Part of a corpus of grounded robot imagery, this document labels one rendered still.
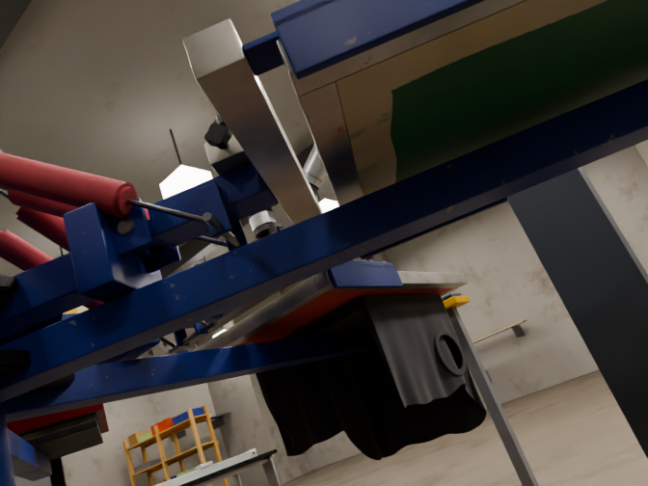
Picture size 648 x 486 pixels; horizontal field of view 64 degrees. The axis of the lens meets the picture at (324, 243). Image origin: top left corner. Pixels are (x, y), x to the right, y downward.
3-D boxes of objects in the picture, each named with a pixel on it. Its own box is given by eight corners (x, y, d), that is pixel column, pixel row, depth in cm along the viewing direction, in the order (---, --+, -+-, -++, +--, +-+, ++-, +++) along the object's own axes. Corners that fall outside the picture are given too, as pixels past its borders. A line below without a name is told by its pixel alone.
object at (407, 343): (463, 408, 163) (417, 303, 174) (487, 399, 158) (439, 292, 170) (390, 444, 126) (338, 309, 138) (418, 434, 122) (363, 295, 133)
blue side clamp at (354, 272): (389, 293, 138) (379, 270, 141) (403, 285, 136) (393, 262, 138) (321, 296, 115) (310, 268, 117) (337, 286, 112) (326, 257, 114)
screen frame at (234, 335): (341, 346, 205) (337, 337, 206) (468, 283, 175) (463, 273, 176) (177, 374, 142) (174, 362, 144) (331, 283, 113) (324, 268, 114)
